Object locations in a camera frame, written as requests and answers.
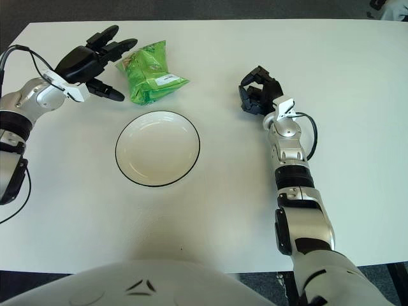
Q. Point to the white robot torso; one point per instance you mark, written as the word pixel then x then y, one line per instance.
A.
pixel 95 287

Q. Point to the green snack bag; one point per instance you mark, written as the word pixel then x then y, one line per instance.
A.
pixel 146 76

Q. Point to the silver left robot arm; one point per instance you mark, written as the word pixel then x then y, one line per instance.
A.
pixel 32 95

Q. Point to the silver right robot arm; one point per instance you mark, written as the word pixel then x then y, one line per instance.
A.
pixel 306 220

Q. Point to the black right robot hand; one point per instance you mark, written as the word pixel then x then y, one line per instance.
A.
pixel 271 89

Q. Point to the white background object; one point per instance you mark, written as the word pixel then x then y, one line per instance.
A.
pixel 395 9

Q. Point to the white plate with black rim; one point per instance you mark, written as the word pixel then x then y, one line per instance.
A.
pixel 156 150

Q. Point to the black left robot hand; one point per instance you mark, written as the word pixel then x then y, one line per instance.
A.
pixel 79 62

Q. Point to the black table leg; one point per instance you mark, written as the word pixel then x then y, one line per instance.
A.
pixel 291 293

